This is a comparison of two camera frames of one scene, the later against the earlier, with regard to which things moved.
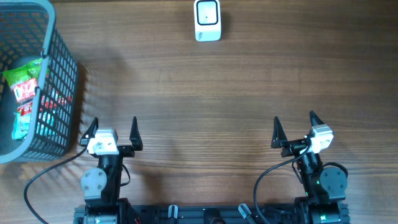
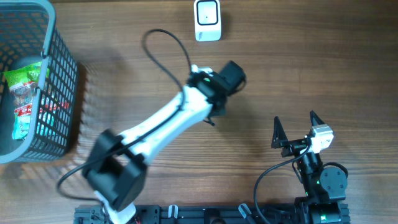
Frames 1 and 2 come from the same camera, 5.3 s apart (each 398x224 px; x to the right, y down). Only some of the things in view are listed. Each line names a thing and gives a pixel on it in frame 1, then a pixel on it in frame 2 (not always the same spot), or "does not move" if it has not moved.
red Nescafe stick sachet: [25, 109] does not move
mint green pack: [21, 126] does not move
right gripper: [280, 140] does not move
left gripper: [128, 152] to [222, 109]
